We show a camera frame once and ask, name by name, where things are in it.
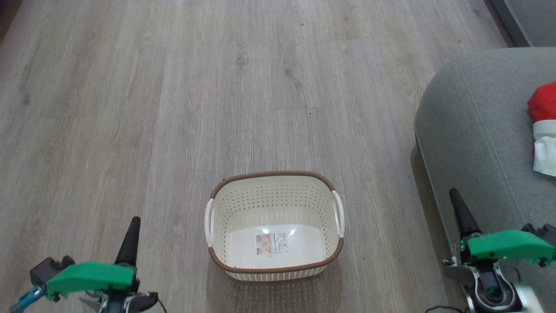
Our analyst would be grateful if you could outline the cream perforated laundry basket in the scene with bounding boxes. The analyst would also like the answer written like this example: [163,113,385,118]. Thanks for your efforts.
[204,171,346,282]

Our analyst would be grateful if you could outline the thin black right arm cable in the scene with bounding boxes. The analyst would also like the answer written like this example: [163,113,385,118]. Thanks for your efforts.
[425,305,470,313]

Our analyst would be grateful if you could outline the red and white garment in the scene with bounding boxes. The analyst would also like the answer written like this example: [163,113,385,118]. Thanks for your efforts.
[527,82,556,178]

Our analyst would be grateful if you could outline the printed basket label sticker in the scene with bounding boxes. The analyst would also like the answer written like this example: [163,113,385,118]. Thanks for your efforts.
[255,233,290,257]

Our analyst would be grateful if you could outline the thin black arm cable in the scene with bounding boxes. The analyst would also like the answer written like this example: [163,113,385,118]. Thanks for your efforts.
[148,292,168,313]
[425,305,470,313]

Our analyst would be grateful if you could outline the grey furniture panel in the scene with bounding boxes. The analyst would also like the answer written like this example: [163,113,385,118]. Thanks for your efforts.
[491,0,556,47]

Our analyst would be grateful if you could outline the grey fabric sofa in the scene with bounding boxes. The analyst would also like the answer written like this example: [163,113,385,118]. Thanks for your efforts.
[410,47,556,263]

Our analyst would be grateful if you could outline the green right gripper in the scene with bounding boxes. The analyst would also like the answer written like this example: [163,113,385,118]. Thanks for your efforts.
[449,188,556,266]

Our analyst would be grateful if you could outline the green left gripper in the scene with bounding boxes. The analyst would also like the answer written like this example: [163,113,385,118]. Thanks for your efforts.
[46,216,159,313]

